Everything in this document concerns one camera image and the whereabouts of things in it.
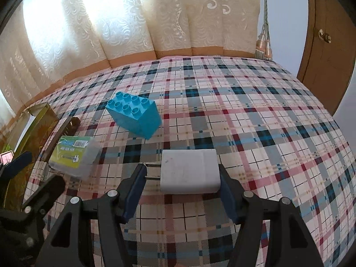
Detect copper embossed flat box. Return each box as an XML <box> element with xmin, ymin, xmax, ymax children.
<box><xmin>0</xmin><ymin>150</ymin><xmax>14</xmax><ymax>165</ymax></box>

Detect gold metal tin tray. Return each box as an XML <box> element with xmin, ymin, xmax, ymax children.
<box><xmin>1</xmin><ymin>103</ymin><xmax>59</xmax><ymax>210</ymax></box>

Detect clear plastic box green label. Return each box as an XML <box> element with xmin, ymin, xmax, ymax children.
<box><xmin>48</xmin><ymin>136</ymin><xmax>100</xmax><ymax>180</ymax></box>

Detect plaid tablecloth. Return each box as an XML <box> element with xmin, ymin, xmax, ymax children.
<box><xmin>38</xmin><ymin>57</ymin><xmax>355</xmax><ymax>266</ymax></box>

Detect blue toy building block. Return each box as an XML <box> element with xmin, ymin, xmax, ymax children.
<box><xmin>106</xmin><ymin>92</ymin><xmax>162</xmax><ymax>140</ymax></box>

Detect beige lace curtain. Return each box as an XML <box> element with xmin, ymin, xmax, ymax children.
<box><xmin>1</xmin><ymin>0</ymin><xmax>260</xmax><ymax>125</ymax></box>

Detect brown wooden door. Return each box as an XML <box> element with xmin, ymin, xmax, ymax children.
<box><xmin>297</xmin><ymin>0</ymin><xmax>355</xmax><ymax>115</ymax></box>

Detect brass door knob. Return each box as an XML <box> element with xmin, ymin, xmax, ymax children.
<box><xmin>318</xmin><ymin>29</ymin><xmax>332</xmax><ymax>43</ymax></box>

